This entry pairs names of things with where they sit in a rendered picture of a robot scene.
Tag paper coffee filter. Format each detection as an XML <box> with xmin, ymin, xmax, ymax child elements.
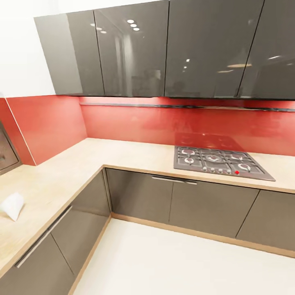
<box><xmin>0</xmin><ymin>192</ymin><xmax>26</xmax><ymax>221</ymax></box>

